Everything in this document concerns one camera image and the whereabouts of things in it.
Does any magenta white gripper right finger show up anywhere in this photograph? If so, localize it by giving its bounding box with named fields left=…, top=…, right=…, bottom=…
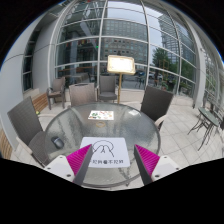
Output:
left=134, top=144, right=180, bottom=185

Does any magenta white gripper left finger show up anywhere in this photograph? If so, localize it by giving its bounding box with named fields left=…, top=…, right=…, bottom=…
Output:
left=44, top=145, right=93, bottom=186

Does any dark grey computer mouse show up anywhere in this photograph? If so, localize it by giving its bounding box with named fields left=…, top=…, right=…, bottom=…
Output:
left=51, top=136, right=64, bottom=149

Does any round glass table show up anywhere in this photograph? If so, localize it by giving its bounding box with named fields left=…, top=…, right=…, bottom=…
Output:
left=45, top=103, right=161, bottom=188

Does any white paper mat with drawing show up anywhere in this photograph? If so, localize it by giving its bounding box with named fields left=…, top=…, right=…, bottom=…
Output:
left=80, top=137, right=130, bottom=168

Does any grey wicker chair near left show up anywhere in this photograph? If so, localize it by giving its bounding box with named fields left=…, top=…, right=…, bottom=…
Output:
left=7, top=97, right=50, bottom=167

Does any grey wicker chair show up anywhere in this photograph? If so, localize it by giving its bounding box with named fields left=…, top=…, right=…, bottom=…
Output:
left=140, top=86, right=173, bottom=129
left=69, top=83, right=96, bottom=106
left=98, top=76, right=117, bottom=101
left=7, top=97, right=50, bottom=167

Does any colourful menu card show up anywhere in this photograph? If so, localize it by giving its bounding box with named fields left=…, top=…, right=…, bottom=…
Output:
left=88, top=110, right=114, bottom=120

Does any grey wicker chair right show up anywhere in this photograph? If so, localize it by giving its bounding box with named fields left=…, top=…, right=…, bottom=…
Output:
left=140, top=86, right=173, bottom=129

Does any wooden bench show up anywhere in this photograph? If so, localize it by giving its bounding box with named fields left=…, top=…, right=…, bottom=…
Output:
left=32, top=93, right=48, bottom=112

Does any grey wicker chair back left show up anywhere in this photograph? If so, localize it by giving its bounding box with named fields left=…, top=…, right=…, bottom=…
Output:
left=69, top=83, right=96, bottom=106

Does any brown armchair far left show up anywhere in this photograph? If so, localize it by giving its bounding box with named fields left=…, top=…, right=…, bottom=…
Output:
left=46, top=77, right=65, bottom=107

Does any grey wicker chair back centre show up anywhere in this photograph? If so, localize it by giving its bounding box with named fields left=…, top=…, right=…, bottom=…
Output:
left=98, top=76, right=117, bottom=101

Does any menu board on gold stand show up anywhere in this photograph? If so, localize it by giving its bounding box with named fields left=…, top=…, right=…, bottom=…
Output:
left=106, top=54, right=137, bottom=105

